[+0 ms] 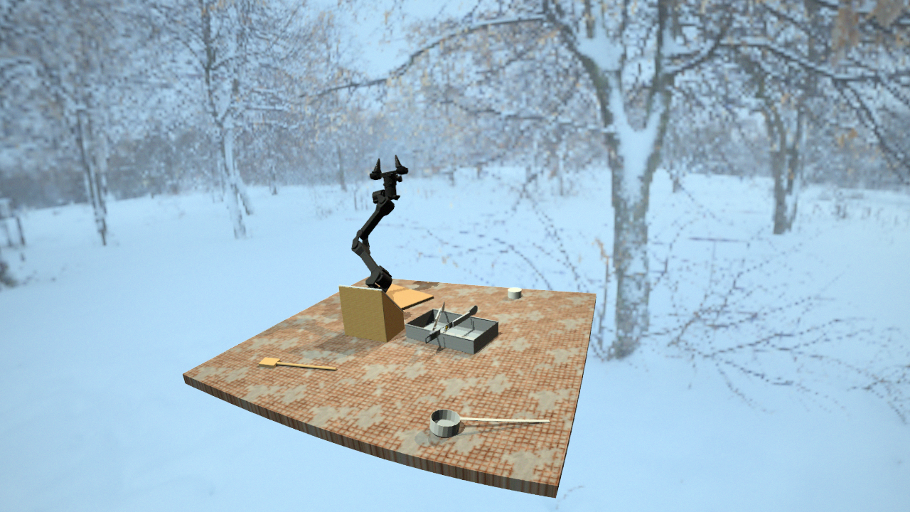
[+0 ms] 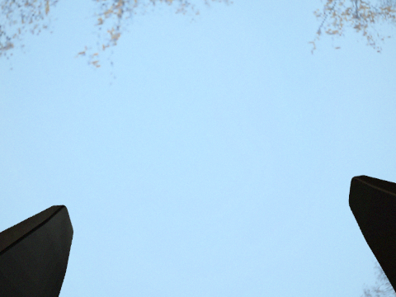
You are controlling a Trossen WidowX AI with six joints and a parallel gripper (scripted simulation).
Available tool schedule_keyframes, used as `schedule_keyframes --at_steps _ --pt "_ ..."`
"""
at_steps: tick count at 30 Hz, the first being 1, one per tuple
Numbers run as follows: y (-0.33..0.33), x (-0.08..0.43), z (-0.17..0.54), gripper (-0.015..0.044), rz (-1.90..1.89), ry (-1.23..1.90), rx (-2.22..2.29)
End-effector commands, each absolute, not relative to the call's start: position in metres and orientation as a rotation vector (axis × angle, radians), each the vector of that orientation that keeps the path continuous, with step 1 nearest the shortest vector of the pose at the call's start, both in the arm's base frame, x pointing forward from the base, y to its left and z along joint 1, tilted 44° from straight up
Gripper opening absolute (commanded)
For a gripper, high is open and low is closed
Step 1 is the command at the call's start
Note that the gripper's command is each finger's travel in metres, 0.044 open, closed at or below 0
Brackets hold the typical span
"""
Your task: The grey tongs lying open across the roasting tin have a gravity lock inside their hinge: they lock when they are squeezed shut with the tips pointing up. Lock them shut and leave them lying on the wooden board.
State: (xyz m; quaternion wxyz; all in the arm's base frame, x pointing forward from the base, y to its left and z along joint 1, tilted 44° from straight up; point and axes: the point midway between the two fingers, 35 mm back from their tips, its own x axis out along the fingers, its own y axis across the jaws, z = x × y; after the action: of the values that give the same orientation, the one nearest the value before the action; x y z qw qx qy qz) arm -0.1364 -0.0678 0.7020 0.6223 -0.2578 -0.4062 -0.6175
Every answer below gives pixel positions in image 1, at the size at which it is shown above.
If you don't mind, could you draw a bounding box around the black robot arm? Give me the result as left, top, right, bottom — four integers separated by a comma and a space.
351, 186, 400, 293

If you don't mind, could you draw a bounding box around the grey saucepan with long handle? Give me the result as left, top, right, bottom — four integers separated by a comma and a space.
429, 409, 550, 437

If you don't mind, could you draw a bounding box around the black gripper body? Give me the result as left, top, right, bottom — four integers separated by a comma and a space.
370, 166, 408, 188

